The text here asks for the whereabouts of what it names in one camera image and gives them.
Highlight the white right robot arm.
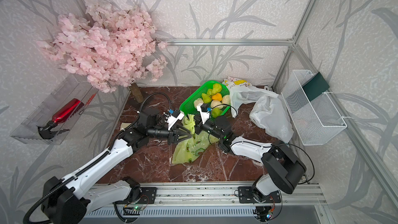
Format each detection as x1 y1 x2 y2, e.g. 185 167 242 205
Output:
194 115 306 203

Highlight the green avocado print plastic bag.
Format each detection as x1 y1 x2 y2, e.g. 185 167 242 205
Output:
172 115 219 164

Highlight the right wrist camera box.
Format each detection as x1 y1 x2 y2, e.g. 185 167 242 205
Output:
197 103 211 124

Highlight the red black hair brush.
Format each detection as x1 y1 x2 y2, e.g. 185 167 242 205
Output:
37 93 96 140

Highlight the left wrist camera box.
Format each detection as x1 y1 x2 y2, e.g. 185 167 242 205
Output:
166 110 184 130

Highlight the pink cherry blossom tree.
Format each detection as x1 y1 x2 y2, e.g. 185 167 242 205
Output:
37 0 167 93

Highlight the green pear with stem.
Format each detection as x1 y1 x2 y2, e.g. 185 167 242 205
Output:
202 93 212 104

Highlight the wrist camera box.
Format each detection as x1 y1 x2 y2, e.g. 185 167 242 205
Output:
166 110 184 130
197 103 211 124

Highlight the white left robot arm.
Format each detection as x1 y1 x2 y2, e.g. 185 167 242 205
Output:
23 109 191 224

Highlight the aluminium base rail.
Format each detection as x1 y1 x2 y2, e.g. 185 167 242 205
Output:
90 180 327 207

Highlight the white pear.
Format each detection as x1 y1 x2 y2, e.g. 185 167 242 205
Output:
210 100 224 110
221 94 231 105
193 98 204 109

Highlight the green pear middle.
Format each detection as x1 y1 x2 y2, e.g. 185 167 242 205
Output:
211 108 223 119

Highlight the white pear upper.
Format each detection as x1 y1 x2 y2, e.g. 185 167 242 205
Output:
210 100 224 110

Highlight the white wire mesh basket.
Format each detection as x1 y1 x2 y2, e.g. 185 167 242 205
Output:
282 69 347 146

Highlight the dark green card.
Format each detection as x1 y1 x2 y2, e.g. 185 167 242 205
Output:
302 72 330 102

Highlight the clear acrylic wall shelf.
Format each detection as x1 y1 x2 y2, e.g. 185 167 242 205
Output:
10 74 98 145

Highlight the orange pear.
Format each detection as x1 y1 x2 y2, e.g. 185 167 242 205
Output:
211 93 223 102

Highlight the patterned white plastic bag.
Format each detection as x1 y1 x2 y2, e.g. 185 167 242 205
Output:
222 76 252 90

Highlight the white plastic bag near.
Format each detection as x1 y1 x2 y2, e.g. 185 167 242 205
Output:
249 96 294 143

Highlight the white pear far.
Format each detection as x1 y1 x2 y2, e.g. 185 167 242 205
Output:
221 94 231 105

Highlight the green pear top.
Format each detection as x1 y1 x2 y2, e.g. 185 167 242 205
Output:
211 83 222 95

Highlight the green plastic perforated basket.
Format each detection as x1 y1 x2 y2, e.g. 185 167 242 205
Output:
179 80 231 123

